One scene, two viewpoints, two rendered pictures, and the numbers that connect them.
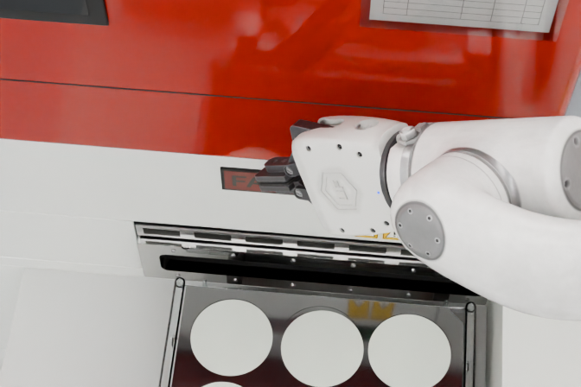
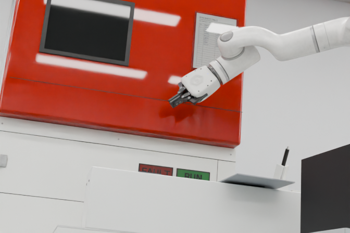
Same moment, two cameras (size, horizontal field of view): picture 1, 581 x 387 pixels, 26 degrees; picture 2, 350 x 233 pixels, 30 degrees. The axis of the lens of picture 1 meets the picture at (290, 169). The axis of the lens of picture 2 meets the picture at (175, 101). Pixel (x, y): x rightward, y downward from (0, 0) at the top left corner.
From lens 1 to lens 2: 223 cm
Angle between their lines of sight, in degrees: 79
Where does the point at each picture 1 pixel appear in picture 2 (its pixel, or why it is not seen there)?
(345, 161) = (197, 72)
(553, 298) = (259, 33)
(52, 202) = (72, 190)
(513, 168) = not seen: hidden behind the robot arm
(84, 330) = not seen: outside the picture
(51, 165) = (79, 164)
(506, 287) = (249, 32)
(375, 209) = (207, 78)
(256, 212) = not seen: hidden behind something
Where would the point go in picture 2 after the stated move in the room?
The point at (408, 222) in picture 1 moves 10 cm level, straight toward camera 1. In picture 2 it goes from (223, 36) to (230, 23)
